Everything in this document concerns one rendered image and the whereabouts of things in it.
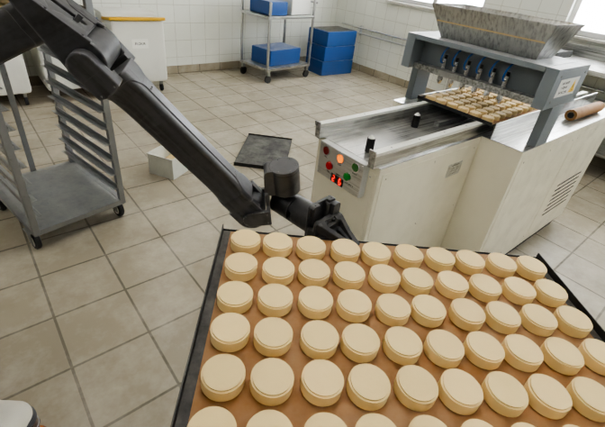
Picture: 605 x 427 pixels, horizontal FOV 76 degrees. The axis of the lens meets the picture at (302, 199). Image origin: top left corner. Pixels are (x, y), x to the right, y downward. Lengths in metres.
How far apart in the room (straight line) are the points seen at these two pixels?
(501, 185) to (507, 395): 1.46
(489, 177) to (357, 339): 1.52
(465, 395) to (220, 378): 0.28
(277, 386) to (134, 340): 1.44
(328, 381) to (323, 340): 0.06
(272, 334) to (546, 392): 0.34
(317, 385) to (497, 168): 1.59
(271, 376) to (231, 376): 0.04
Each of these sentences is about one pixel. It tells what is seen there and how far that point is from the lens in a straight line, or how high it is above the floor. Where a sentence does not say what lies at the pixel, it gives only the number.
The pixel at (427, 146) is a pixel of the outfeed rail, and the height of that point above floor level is 0.87.
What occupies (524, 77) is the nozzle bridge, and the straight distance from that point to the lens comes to 1.94.
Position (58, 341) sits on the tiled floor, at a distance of 1.97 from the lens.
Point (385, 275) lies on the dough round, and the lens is 0.64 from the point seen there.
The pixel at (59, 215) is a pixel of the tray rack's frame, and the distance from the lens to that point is 2.43.
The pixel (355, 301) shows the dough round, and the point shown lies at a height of 1.03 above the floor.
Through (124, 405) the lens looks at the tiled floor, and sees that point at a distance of 1.72.
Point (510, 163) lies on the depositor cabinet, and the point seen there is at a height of 0.77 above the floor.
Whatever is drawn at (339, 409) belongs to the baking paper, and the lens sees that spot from 0.50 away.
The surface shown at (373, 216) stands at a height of 0.63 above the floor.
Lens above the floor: 1.44
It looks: 32 degrees down
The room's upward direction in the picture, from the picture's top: 7 degrees clockwise
